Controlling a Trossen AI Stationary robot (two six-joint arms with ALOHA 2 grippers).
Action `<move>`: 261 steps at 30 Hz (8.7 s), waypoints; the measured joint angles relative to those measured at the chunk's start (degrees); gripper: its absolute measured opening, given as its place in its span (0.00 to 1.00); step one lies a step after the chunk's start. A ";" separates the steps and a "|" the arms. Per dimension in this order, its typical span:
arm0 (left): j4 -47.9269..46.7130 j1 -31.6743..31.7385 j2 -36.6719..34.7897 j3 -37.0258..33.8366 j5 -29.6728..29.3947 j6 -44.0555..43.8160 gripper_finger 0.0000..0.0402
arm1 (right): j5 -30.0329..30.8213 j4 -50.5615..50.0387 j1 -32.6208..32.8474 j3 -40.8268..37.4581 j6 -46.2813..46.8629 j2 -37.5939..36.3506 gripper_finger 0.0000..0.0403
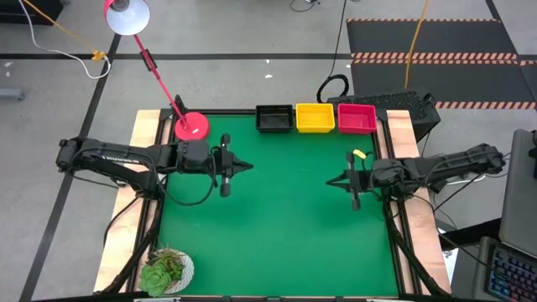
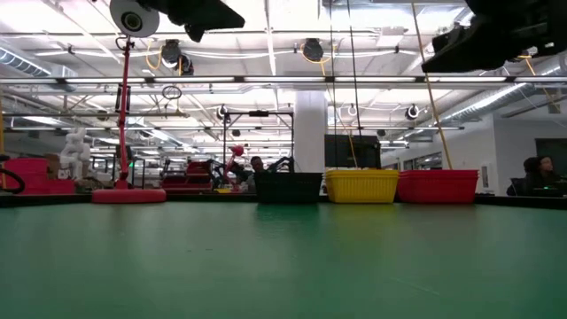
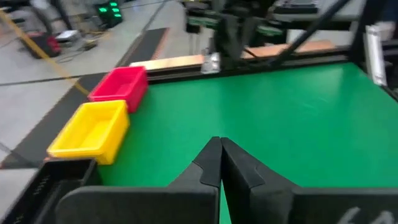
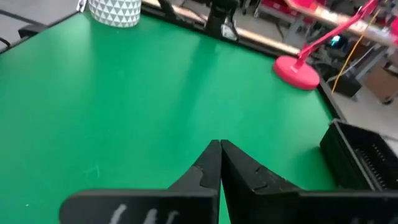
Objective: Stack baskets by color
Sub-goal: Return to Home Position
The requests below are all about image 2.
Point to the red storage crates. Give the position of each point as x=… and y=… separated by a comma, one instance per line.
x=26, y=173

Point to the person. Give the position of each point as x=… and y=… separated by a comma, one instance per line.
x=538, y=175
x=257, y=163

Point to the black hanging hoop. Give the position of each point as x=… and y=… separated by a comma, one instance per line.
x=172, y=86

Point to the black table frame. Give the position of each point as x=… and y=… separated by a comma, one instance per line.
x=53, y=200

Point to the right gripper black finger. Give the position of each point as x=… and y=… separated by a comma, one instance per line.
x=469, y=51
x=447, y=40

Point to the black plastic slotted basket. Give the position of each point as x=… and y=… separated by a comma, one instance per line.
x=288, y=188

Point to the white stacked figure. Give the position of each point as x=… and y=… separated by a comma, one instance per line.
x=75, y=150

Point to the dark wall panel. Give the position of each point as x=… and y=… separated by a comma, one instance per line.
x=551, y=146

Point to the black metal frame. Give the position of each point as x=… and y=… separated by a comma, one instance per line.
x=259, y=113

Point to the red shelf cart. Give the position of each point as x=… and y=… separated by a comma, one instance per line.
x=195, y=170

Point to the black monitor screen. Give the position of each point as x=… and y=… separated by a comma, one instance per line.
x=345, y=150

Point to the silver ceiling air duct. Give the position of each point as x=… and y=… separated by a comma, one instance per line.
x=487, y=104

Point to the small red desk lamp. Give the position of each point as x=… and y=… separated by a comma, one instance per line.
x=237, y=150

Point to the long ceiling light rail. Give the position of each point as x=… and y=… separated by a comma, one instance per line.
x=288, y=79

